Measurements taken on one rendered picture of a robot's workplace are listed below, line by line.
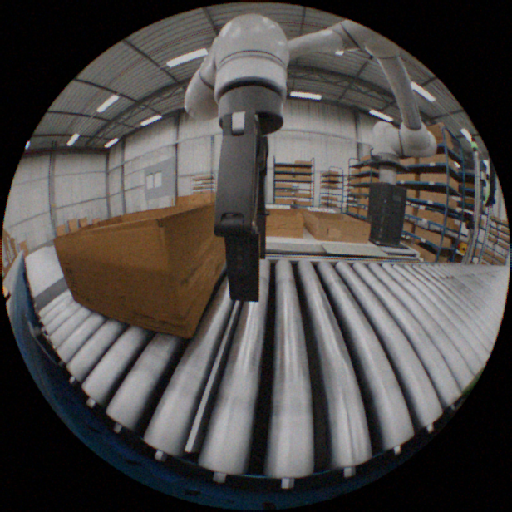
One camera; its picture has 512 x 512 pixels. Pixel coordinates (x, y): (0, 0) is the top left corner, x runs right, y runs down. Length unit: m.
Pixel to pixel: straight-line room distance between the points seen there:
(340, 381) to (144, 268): 0.27
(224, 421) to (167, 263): 0.18
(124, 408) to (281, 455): 0.17
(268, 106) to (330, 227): 0.62
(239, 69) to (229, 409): 0.35
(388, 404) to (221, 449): 0.19
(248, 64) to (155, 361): 0.37
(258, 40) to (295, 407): 0.40
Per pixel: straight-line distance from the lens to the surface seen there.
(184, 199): 4.33
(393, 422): 0.24
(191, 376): 0.22
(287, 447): 0.19
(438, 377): 0.34
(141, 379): 0.24
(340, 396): 0.21
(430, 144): 1.02
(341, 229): 0.75
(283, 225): 0.70
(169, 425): 0.20
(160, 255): 0.18
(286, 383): 0.20
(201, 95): 0.34
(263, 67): 0.21
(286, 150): 9.95
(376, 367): 0.26
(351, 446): 0.21
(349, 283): 0.44
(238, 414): 0.19
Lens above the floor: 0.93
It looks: 22 degrees down
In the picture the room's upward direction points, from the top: straight up
